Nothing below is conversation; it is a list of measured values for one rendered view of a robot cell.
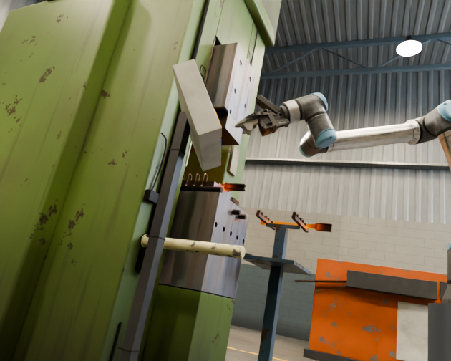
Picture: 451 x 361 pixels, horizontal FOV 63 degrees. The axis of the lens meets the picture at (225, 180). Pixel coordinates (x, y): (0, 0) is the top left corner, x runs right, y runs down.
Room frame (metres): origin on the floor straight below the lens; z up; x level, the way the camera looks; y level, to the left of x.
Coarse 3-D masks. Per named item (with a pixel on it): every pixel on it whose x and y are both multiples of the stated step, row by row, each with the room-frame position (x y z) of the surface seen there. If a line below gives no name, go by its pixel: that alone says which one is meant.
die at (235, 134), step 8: (216, 112) 1.73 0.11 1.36; (224, 112) 1.71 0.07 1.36; (224, 120) 1.70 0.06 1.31; (232, 120) 1.75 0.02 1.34; (224, 128) 1.70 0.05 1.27; (232, 128) 1.76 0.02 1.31; (240, 128) 1.84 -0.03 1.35; (224, 136) 1.80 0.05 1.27; (232, 136) 1.78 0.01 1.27; (240, 136) 1.86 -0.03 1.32; (224, 144) 1.90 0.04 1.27; (232, 144) 1.88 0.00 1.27
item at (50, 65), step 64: (64, 0) 1.78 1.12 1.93; (128, 0) 1.67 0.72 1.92; (0, 64) 1.95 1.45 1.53; (64, 64) 1.68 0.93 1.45; (0, 128) 1.83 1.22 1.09; (64, 128) 1.60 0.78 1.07; (0, 192) 1.74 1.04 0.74; (64, 192) 1.67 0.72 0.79; (0, 256) 1.66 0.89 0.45; (0, 320) 1.60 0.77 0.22
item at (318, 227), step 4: (264, 224) 2.31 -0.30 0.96; (288, 224) 2.23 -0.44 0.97; (292, 224) 2.21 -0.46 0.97; (296, 224) 2.20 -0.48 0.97; (308, 224) 2.17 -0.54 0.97; (312, 224) 2.16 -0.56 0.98; (316, 224) 2.14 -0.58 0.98; (320, 224) 2.15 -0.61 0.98; (324, 224) 2.13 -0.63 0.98; (328, 224) 2.12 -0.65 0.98; (312, 228) 2.18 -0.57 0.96; (316, 228) 2.14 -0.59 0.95; (320, 228) 2.14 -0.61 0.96; (324, 228) 2.13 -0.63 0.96; (328, 228) 2.12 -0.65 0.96
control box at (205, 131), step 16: (176, 64) 1.08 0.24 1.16; (192, 64) 1.08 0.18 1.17; (176, 80) 1.12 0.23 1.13; (192, 80) 1.08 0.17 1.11; (192, 96) 1.08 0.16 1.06; (208, 96) 1.07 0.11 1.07; (192, 112) 1.08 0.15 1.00; (208, 112) 1.07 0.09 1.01; (192, 128) 1.18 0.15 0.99; (208, 128) 1.07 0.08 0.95; (208, 144) 1.16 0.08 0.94; (208, 160) 1.31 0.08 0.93
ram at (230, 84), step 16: (224, 48) 1.69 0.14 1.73; (240, 48) 1.68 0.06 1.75; (224, 64) 1.68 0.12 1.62; (240, 64) 1.72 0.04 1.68; (208, 80) 1.71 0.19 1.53; (224, 80) 1.67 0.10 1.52; (240, 80) 1.75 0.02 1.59; (224, 96) 1.66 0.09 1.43; (240, 96) 1.78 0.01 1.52; (240, 112) 1.81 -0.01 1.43
